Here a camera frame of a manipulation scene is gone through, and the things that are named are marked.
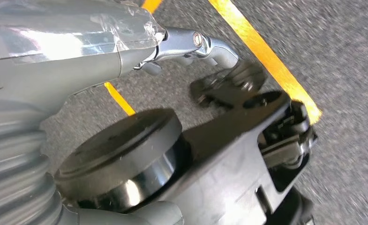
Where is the yellow floor tape outline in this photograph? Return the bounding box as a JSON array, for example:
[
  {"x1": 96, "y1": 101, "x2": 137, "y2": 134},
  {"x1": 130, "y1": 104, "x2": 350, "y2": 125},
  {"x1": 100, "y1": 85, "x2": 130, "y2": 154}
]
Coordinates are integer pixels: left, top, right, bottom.
[{"x1": 104, "y1": 0, "x2": 323, "y2": 126}]

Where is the black robot left leg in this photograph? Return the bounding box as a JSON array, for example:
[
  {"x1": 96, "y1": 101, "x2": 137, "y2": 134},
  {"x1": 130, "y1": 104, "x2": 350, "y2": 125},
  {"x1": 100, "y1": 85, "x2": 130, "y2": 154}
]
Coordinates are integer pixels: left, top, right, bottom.
[{"x1": 53, "y1": 90, "x2": 318, "y2": 225}]

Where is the black robot left foot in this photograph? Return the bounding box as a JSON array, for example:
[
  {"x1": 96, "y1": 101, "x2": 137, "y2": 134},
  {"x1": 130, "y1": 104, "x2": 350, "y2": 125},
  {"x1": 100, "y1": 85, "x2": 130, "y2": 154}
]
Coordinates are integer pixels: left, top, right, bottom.
[{"x1": 189, "y1": 61, "x2": 268, "y2": 109}]

